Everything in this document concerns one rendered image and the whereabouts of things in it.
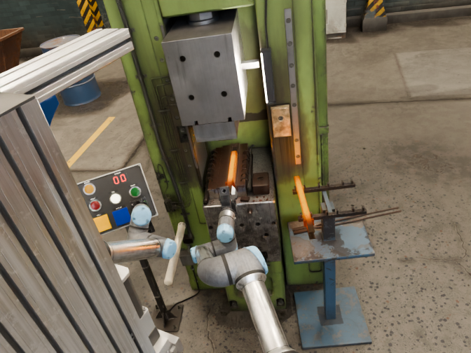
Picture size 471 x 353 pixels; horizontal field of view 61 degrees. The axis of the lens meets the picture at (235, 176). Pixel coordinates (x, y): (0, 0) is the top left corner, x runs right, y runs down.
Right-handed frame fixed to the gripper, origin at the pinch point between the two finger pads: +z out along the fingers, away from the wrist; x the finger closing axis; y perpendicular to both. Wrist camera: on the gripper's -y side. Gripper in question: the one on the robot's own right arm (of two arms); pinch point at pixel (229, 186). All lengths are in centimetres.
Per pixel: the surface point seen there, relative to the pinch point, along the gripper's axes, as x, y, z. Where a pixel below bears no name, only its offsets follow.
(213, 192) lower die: -9.7, 4.8, 2.6
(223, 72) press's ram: 7, -59, 2
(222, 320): -20, 101, -7
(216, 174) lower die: -8.8, 2.7, 15.7
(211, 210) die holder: -11.6, 12.2, -3.3
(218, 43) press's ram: 7, -72, 2
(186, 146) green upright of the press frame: -21.8, -16.3, 16.8
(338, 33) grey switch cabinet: 131, 87, 526
